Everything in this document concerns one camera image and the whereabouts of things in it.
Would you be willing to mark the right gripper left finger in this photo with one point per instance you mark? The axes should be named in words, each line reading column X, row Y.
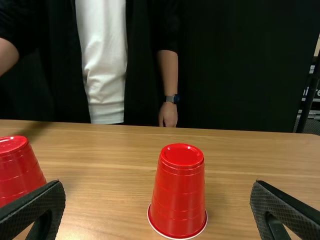
column 23, row 210

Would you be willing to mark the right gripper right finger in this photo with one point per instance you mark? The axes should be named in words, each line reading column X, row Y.
column 290, row 207

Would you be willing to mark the red cup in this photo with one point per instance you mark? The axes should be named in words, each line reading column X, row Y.
column 178, row 195
column 17, row 170

